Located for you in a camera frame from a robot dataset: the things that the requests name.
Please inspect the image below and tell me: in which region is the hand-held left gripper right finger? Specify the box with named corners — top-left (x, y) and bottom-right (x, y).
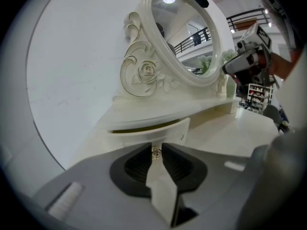
top-left (162, 141), bottom-right (254, 230)

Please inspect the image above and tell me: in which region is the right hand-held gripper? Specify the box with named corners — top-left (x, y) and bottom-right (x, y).
top-left (222, 22), bottom-right (279, 89)

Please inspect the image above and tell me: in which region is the black metal railing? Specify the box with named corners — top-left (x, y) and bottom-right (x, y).
top-left (226, 8), bottom-right (271, 31)

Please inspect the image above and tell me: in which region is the person's right hand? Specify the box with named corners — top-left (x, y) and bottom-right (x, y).
top-left (247, 52), bottom-right (268, 69)

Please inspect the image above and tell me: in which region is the grey chair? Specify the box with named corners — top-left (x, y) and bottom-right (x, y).
top-left (262, 104), bottom-right (282, 127)

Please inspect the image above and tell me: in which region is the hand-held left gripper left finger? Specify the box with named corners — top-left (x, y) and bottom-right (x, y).
top-left (32, 142), bottom-right (168, 230)

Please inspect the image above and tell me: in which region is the cream small drawer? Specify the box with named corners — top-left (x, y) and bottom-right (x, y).
top-left (106, 117), bottom-right (191, 151)

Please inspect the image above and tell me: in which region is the oval mirror with cream frame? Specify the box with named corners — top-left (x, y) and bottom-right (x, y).
top-left (119, 0), bottom-right (227, 99)

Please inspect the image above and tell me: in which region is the white storage shelf with boxes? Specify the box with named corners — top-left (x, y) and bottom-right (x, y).
top-left (247, 83), bottom-right (274, 106)

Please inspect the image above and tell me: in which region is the cream ornate dressing table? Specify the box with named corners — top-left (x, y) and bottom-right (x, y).
top-left (69, 93), bottom-right (281, 170)

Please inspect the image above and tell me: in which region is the person's right forearm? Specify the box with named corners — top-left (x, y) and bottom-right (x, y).
top-left (270, 51), bottom-right (297, 79)

